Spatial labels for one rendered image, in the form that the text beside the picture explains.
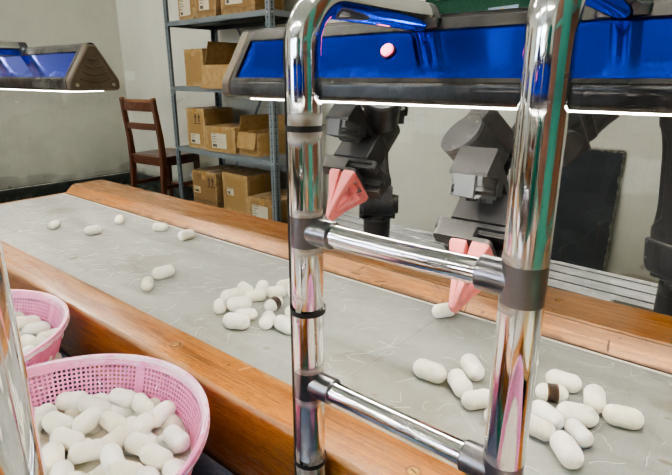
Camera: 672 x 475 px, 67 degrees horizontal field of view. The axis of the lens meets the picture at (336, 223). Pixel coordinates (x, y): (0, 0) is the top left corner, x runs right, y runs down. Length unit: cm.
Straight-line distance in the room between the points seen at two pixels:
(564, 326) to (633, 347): 8
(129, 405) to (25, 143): 472
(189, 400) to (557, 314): 46
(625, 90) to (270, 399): 39
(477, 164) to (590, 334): 27
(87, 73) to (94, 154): 457
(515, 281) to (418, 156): 272
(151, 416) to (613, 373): 50
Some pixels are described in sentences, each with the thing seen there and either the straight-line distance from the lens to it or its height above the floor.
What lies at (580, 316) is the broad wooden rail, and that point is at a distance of 73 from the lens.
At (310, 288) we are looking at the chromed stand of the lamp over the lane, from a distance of 35.
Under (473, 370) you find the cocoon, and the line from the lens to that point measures 59.
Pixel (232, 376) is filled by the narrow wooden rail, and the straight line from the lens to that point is 55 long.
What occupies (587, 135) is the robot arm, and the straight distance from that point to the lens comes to 70.
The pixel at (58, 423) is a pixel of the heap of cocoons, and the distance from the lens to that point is 59.
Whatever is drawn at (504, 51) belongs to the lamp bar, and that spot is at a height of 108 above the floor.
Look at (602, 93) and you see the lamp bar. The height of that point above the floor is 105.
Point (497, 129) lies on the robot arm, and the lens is 63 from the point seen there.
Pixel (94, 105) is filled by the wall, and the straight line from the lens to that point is 544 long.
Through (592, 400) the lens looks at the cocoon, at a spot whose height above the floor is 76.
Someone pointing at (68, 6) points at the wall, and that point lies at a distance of 542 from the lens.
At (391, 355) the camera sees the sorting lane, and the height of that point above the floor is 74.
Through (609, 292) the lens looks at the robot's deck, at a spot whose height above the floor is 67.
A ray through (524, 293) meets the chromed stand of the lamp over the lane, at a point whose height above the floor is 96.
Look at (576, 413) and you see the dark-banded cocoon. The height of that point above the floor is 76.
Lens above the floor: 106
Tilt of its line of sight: 16 degrees down
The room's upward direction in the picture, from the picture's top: straight up
